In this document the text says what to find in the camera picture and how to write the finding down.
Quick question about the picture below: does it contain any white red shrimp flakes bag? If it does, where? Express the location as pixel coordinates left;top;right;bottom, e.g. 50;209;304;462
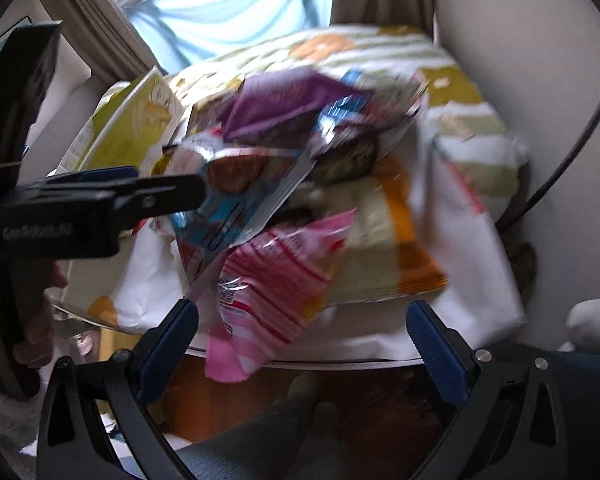
166;142;315;284

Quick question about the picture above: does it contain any yellow green cardboard box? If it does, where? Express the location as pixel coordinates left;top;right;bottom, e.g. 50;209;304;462
54;67;184;176

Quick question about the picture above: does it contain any pink striped snack bag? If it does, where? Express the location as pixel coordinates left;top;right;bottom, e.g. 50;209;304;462
204;209;355;384

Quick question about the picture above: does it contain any floral patterned bed blanket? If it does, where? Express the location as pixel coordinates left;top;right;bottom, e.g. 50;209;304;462
59;25;524;365

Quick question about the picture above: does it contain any brown left curtain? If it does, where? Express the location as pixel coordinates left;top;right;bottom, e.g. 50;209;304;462
40;0;158;84

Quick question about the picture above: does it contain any purple snack bag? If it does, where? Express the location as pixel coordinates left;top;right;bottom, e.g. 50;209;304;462
221;67;372;142

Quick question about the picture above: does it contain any light blue window cloth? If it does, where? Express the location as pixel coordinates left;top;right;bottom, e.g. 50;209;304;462
124;0;332;74

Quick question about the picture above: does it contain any black cable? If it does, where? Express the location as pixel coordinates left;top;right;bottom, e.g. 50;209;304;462
499;39;600;226

